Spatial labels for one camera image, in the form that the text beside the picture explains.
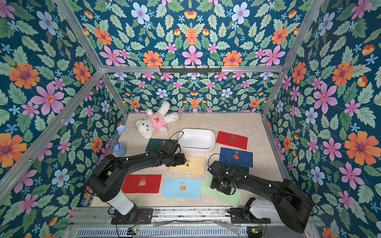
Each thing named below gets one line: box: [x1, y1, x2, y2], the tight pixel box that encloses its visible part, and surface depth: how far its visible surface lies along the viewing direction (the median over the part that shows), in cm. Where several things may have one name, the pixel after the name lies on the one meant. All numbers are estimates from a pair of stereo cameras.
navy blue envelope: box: [218, 147, 254, 168], surface depth 98 cm
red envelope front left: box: [121, 174, 163, 194], surface depth 87 cm
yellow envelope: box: [169, 156, 206, 175], surface depth 92 cm
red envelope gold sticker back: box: [215, 130, 249, 151], surface depth 107 cm
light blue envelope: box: [161, 178, 202, 200], surface depth 84 cm
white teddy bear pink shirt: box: [135, 101, 180, 139], surface depth 107 cm
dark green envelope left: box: [144, 138, 171, 152], surface depth 104 cm
